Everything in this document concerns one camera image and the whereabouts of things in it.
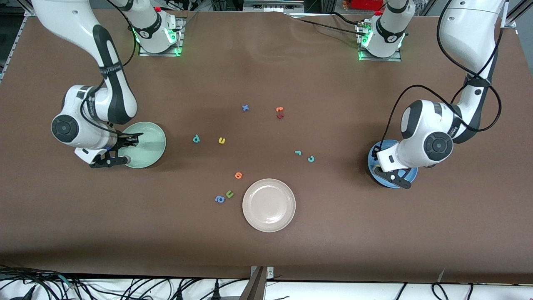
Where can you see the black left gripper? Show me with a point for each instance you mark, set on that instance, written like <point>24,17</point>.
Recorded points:
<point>374,153</point>

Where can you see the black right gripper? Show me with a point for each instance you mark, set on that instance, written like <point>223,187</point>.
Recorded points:
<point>120,141</point>

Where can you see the teal foam letter p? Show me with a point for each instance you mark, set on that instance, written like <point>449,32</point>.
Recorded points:
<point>195,140</point>

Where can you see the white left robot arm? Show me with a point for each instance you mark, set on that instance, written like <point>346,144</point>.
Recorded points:
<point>466,33</point>

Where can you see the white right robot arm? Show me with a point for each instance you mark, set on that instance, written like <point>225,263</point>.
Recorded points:
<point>75,25</point>

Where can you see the green plate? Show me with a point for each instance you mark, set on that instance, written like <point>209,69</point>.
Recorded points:
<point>152,150</point>

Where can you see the blue plate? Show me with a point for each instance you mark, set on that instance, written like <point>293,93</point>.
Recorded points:
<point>406,174</point>

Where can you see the blue foam letter a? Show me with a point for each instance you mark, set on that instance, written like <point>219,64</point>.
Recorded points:
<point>217,200</point>

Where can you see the green foam letter u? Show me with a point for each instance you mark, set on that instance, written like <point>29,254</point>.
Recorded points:
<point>228,195</point>

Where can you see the beige plate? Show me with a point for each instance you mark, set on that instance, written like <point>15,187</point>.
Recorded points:
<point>269,205</point>

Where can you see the white paper tag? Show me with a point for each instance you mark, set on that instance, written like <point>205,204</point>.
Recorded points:
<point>441,275</point>

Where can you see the red box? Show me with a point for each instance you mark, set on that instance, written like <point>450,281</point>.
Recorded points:
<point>366,4</point>

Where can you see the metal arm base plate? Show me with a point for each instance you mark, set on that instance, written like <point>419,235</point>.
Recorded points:
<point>180,41</point>
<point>397,58</point>

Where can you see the metal table edge bracket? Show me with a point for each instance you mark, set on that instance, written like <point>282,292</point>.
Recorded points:
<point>270,273</point>

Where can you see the white table corner bracket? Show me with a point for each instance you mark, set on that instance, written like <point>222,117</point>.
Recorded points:
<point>511,23</point>
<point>32,11</point>

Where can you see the metal frame profile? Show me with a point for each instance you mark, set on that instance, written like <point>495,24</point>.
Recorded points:
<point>272,6</point>

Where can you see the aluminium profile post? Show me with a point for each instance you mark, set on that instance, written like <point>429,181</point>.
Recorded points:
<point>255,287</point>

